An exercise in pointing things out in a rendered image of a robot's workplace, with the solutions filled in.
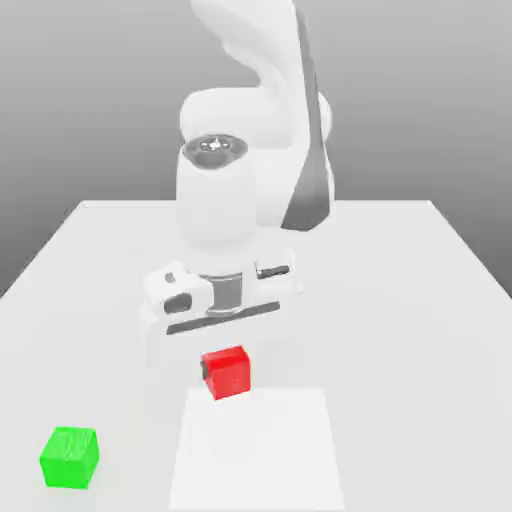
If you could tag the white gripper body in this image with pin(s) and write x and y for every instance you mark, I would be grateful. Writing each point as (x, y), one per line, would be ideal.
(224, 320)

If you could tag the small red cube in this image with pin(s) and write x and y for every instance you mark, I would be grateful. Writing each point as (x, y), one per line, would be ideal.
(228, 374)

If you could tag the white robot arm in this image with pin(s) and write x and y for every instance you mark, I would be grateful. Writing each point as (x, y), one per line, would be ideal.
(216, 208)

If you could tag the small green cube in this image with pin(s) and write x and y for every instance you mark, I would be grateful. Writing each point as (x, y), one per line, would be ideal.
(70, 458)

